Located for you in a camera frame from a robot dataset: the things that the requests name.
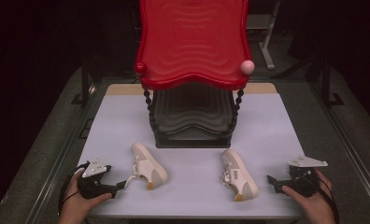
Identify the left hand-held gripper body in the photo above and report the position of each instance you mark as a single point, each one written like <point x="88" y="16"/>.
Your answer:
<point x="94" y="183"/>

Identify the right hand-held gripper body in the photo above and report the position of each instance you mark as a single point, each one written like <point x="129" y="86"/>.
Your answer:
<point x="303" y="180"/>

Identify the white sneaker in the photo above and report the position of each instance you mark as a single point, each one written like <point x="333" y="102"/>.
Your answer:
<point x="239" y="178"/>
<point x="149" y="168"/>

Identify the red and black shoe rack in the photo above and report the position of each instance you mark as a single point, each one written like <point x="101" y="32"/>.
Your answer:
<point x="192" y="46"/>

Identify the person's right hand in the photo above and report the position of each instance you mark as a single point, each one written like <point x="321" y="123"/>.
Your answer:
<point x="317" y="203"/>

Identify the person's left hand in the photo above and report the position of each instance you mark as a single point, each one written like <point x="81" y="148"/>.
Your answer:
<point x="75" y="203"/>

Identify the white table mat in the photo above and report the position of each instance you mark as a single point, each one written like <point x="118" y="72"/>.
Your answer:
<point x="192" y="174"/>

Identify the dark metal stand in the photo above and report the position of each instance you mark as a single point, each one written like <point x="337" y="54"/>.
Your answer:
<point x="328" y="87"/>
<point x="85" y="84"/>

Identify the white metal stand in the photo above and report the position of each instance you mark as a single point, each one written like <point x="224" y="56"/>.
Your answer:
<point x="268" y="40"/>

